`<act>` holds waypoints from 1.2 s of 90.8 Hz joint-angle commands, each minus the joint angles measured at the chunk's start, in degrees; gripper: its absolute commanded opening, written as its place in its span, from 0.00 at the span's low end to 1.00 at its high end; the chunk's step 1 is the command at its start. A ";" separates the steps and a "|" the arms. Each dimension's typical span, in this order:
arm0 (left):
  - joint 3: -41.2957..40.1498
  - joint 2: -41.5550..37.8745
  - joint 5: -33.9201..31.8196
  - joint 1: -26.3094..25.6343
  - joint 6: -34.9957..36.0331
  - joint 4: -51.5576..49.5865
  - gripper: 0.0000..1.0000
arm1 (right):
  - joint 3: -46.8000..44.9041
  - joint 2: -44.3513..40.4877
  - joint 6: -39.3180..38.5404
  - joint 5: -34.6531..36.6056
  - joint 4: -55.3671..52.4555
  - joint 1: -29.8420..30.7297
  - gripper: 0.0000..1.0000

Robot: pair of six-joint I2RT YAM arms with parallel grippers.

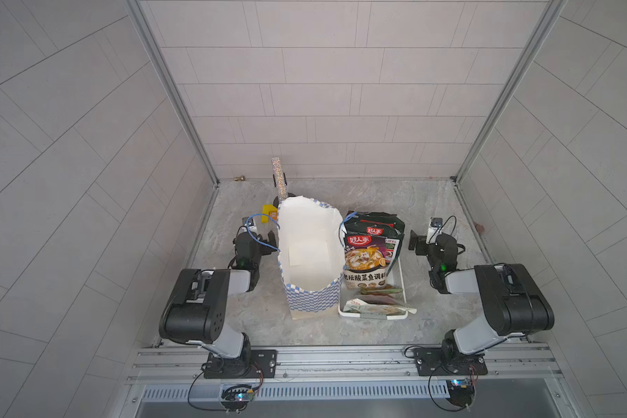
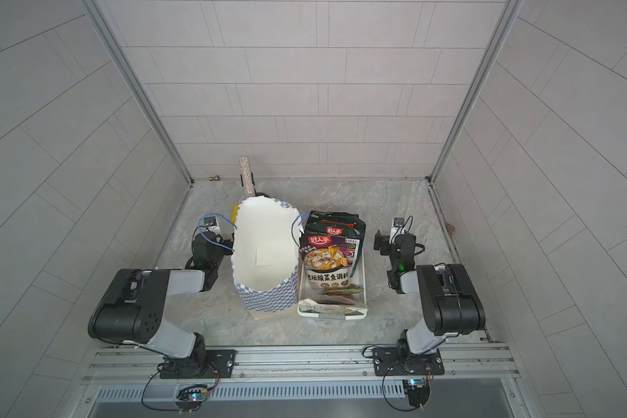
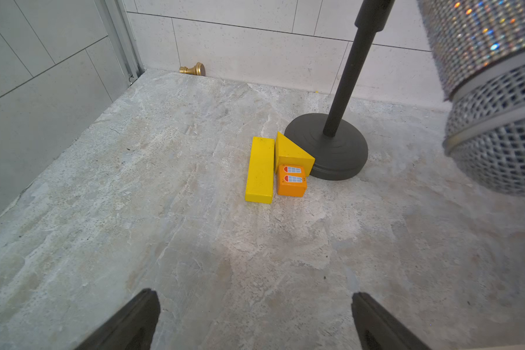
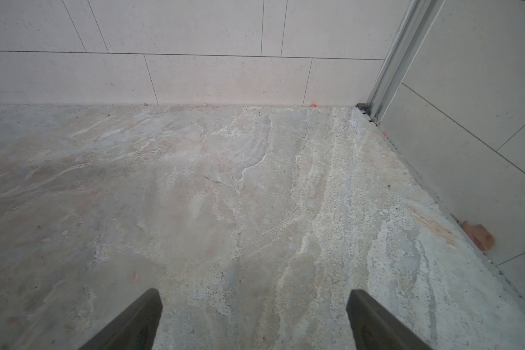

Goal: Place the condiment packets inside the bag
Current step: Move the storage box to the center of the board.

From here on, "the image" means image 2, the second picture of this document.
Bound blue checkered paper bag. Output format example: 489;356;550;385
212;196;301;320

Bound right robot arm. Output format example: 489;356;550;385
372;232;486;377

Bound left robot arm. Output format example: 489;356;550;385
88;230;236;380

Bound white perforated plastic basket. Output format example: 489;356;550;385
297;247;369;320

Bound right controller board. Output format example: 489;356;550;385
403;379;431;410

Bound controller board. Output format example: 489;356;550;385
175;384;214;413
403;379;431;410

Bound left controller board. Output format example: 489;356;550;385
175;384;214;413

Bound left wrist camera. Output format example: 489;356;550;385
199;215;221;235

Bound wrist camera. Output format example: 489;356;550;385
199;215;221;235
389;217;405;243

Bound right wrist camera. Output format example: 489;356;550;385
389;217;405;243

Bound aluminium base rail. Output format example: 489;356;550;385
80;341;521;388

